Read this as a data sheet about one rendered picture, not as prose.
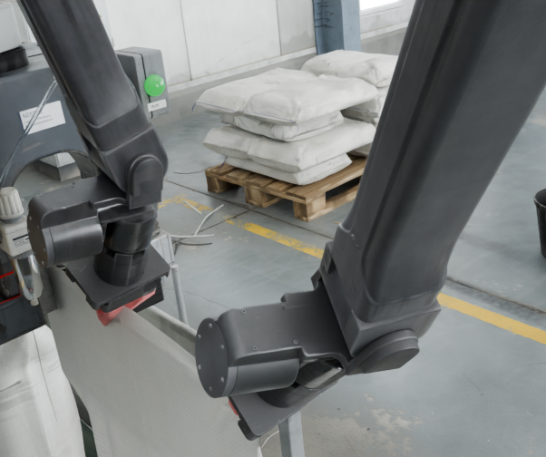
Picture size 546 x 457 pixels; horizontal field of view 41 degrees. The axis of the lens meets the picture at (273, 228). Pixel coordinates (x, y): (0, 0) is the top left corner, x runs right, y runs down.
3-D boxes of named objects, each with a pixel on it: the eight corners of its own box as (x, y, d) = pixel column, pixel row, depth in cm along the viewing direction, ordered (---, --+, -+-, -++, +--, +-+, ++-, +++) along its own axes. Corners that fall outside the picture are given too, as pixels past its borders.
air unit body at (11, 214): (62, 299, 92) (34, 186, 86) (27, 315, 89) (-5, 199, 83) (46, 289, 95) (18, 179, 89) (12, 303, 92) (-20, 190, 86)
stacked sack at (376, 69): (424, 77, 425) (424, 53, 419) (375, 94, 400) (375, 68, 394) (341, 68, 472) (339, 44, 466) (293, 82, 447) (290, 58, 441)
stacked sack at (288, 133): (349, 130, 385) (348, 104, 380) (286, 150, 364) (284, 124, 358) (276, 111, 436) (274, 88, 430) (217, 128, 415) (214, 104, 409)
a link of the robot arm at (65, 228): (165, 154, 69) (125, 121, 75) (47, 178, 63) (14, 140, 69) (163, 257, 75) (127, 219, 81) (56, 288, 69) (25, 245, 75)
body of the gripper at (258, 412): (206, 375, 61) (240, 346, 56) (292, 326, 67) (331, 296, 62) (247, 442, 60) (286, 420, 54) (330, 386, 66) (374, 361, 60)
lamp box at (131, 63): (171, 112, 103) (161, 49, 99) (145, 121, 100) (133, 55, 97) (143, 106, 108) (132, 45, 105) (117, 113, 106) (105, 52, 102)
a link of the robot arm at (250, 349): (432, 345, 48) (385, 236, 52) (282, 364, 42) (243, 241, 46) (346, 411, 57) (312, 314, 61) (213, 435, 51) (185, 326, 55)
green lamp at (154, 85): (170, 94, 100) (167, 72, 99) (152, 100, 98) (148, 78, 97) (160, 92, 102) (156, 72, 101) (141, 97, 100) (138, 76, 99)
